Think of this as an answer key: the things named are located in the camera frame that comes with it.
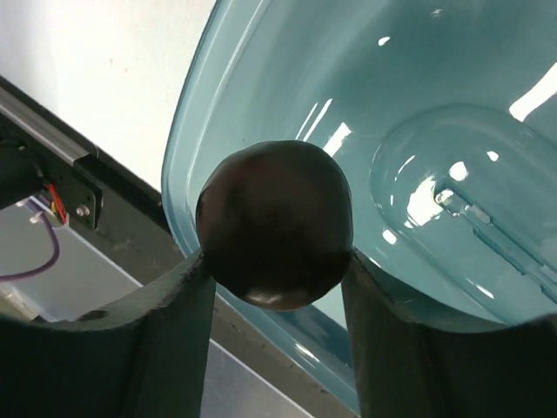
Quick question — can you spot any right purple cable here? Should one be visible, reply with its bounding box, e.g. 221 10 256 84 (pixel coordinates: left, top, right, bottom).
0 212 62 282

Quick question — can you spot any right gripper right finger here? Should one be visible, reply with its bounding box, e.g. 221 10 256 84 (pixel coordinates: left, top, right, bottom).
342 251 556 417

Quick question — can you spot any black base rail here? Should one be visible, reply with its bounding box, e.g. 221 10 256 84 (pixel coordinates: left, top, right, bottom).
1 81 353 417

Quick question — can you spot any dark purple fake plum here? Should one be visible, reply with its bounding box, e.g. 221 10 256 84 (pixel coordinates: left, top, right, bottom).
195 141 353 311

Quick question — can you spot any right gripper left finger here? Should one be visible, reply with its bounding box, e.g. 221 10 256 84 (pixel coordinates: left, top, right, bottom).
1 253 215 417

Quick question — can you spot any teal plastic bin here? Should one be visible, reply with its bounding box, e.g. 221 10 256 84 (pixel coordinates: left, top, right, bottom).
161 1 556 417

